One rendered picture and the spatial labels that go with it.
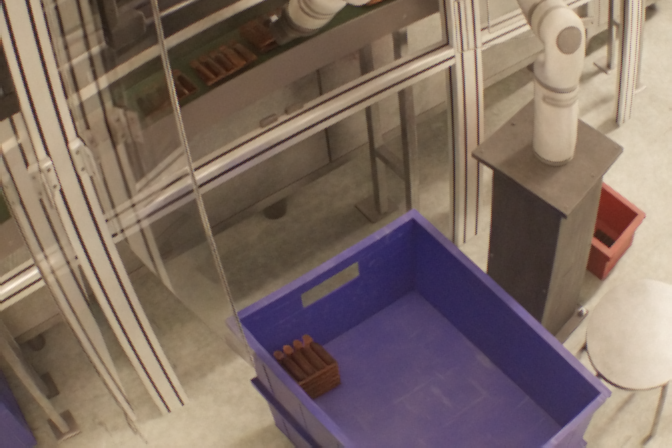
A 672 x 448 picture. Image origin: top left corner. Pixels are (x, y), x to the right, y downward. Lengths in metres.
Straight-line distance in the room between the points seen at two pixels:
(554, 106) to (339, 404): 0.68
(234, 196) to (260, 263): 0.19
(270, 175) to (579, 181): 0.86
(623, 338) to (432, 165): 0.95
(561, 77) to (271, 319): 0.67
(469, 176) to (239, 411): 0.75
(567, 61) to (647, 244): 0.92
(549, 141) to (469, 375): 0.47
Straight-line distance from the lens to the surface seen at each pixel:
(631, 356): 1.61
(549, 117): 1.43
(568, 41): 1.33
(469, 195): 1.99
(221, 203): 2.00
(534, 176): 1.48
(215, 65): 1.53
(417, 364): 1.61
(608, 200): 2.12
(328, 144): 2.09
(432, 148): 2.34
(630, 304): 1.69
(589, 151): 1.55
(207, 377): 1.92
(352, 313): 1.64
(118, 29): 0.79
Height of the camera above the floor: 1.57
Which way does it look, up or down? 44 degrees down
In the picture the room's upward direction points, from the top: 9 degrees counter-clockwise
